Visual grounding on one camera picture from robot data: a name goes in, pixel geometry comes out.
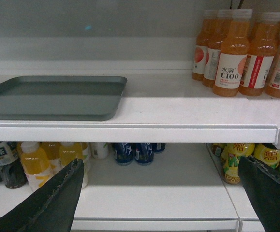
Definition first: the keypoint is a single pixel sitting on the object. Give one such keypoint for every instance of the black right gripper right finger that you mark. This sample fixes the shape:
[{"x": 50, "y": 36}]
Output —
[{"x": 262, "y": 186}]

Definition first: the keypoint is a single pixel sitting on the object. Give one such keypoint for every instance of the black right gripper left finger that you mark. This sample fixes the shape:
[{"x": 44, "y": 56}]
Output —
[{"x": 52, "y": 207}]

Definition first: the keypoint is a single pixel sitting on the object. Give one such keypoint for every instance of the silver grey serving tray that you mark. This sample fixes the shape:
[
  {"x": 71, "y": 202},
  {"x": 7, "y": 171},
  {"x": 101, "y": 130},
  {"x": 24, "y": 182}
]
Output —
[{"x": 61, "y": 98}]

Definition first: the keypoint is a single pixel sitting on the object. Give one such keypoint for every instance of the yellow lemon tea bottle right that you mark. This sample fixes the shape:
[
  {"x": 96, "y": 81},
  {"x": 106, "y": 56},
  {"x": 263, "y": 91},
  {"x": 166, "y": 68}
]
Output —
[{"x": 268, "y": 154}]

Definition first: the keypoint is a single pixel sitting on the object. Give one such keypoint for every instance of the yellow lemon tea bottle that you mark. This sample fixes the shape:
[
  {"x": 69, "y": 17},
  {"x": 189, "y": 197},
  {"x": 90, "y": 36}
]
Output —
[
  {"x": 235, "y": 151},
  {"x": 268, "y": 154}
]

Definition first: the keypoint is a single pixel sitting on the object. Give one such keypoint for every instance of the yellow juice bottle white cap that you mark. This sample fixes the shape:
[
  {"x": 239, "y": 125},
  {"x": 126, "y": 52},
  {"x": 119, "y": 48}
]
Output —
[{"x": 36, "y": 165}]

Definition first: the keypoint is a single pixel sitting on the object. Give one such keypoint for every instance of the dark tea bottle white label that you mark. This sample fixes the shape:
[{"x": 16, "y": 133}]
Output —
[{"x": 11, "y": 169}]

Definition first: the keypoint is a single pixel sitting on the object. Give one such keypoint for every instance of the blue drink bottle left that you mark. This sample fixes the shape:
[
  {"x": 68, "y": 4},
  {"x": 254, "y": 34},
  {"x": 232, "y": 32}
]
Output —
[{"x": 123, "y": 153}]

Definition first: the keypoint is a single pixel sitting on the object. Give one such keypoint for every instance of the blue drink bottle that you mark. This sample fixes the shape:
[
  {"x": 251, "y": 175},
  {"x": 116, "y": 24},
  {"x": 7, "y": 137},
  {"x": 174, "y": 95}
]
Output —
[
  {"x": 123, "y": 153},
  {"x": 143, "y": 153}
]

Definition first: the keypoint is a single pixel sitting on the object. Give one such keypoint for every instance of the blue drink bottle right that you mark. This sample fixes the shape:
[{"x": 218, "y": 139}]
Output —
[{"x": 143, "y": 153}]

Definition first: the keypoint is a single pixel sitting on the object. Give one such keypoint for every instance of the orange juice bottle red label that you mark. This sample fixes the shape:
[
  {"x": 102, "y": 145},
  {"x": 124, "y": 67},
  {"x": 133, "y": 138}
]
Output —
[{"x": 263, "y": 46}]

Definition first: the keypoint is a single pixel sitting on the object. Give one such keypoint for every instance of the orange C100 juice bottle front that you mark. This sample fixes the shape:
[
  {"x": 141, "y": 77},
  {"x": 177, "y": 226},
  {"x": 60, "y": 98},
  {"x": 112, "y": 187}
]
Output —
[{"x": 233, "y": 54}]

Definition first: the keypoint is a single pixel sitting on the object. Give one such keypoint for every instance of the white upper shelf board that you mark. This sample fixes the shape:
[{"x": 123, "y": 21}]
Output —
[{"x": 160, "y": 103}]

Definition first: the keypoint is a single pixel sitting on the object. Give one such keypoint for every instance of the orange juice bottle back middle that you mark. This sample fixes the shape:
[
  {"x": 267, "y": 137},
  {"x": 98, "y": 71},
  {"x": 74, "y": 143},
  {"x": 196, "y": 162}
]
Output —
[{"x": 224, "y": 18}]

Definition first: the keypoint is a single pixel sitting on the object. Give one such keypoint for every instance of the orange juice bottle back left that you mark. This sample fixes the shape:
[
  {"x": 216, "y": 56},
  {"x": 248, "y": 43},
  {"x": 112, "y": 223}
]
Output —
[{"x": 201, "y": 46}]

